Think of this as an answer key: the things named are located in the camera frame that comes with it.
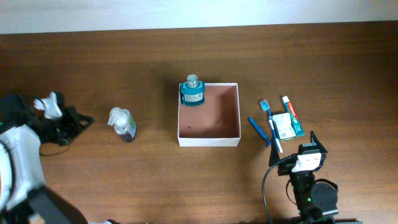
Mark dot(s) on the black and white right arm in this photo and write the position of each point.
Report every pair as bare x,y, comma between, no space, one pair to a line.
316,199

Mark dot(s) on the blue Listerine mouthwash bottle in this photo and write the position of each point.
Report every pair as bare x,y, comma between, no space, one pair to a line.
192,92

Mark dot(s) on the green Colgate toothpaste tube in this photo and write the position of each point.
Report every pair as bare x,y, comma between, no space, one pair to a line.
298,129

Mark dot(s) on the blue and white toothbrush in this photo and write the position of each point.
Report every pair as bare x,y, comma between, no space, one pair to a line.
265,107

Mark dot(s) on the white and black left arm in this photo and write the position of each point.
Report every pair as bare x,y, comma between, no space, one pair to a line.
26,124

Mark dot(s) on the blue disposable razor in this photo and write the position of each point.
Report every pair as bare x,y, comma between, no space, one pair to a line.
260,132

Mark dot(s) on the green and white soap packet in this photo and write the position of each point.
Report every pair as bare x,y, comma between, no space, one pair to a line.
283,126

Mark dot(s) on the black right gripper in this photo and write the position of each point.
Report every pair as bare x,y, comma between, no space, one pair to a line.
274,155

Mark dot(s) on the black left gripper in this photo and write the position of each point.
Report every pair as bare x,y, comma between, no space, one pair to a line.
71,114

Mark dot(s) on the white cardboard box, pink inside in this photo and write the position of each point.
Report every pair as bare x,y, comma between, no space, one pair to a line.
215,123

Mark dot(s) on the clear pump soap bottle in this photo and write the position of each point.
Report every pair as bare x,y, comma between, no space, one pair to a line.
123,123

